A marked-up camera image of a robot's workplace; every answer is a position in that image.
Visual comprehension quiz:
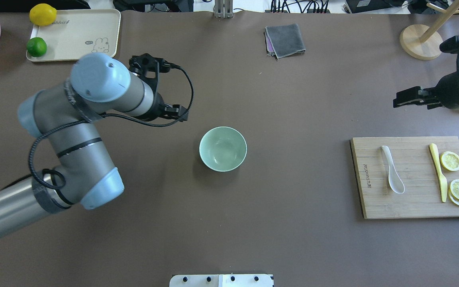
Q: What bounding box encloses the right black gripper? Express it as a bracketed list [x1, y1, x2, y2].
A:
[393, 74, 459, 110]

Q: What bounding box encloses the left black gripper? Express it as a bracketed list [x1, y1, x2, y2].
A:
[139, 92, 189, 122]

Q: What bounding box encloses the mint green bowl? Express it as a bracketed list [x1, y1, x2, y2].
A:
[198, 126, 248, 172]

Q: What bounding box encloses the white ceramic spoon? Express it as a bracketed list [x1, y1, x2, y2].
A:
[381, 145, 406, 194]

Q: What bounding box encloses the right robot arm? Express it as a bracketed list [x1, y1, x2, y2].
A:
[393, 71, 459, 110]

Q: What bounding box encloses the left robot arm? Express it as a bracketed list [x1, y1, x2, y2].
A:
[0, 53, 190, 238]

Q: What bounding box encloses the wooden mug tree stand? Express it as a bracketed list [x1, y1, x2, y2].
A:
[399, 0, 459, 61]

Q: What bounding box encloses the bamboo cutting board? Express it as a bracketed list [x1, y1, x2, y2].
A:
[350, 136, 459, 219]

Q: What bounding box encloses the upper lemon slice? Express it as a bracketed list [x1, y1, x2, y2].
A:
[439, 151, 459, 171]

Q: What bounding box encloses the yellow plastic knife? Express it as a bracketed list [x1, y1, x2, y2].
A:
[429, 142, 448, 203]

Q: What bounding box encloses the folded grey cloth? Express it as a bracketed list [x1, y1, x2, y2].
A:
[264, 24, 306, 59]

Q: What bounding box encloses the cream rabbit print tray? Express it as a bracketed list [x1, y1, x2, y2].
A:
[26, 9, 122, 62]

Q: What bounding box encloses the green lime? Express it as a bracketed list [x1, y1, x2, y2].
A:
[26, 37, 47, 57]

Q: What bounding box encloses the yellow lemon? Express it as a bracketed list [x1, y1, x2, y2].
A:
[29, 3, 58, 27]

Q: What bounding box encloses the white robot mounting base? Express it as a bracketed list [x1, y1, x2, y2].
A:
[169, 273, 275, 287]

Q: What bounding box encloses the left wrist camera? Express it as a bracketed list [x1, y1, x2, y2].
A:
[129, 54, 181, 81]

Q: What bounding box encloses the aluminium frame post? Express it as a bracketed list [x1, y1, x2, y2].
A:
[214, 0, 233, 19]

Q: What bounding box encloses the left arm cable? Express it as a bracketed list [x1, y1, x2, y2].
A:
[29, 64, 195, 200]

